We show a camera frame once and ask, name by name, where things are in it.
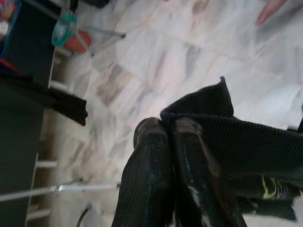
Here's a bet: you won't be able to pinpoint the orange bin with teal liner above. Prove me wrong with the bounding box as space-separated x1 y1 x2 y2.
52 14 92 54

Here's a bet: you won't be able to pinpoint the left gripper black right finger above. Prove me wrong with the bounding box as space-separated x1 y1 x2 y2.
169 117 248 227

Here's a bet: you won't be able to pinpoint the red plastic hanger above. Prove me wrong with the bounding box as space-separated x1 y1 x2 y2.
0 58 19 73

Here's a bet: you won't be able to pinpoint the black TV cabinet white legs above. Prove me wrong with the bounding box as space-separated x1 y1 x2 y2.
0 0 71 227

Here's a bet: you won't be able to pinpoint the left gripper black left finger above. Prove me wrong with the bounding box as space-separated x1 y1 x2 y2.
111 117 177 227

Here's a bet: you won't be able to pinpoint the black shirt with green logo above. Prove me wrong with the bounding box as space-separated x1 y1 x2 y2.
160 76 303 221

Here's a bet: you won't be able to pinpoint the silver metal clothes rack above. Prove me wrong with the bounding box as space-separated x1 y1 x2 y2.
0 25 126 201

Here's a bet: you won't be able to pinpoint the blue plastic hanger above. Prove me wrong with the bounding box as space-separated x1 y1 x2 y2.
0 0 23 61

